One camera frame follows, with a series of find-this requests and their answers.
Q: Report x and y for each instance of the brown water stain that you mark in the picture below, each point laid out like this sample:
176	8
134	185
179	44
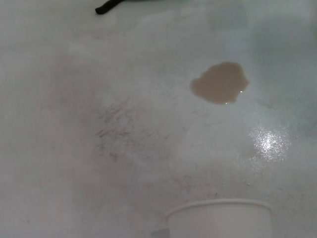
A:
219	83

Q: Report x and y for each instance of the white paper cup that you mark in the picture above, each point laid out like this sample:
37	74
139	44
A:
218	220

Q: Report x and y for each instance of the purple rag with black trim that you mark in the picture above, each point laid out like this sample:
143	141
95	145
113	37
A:
106	6

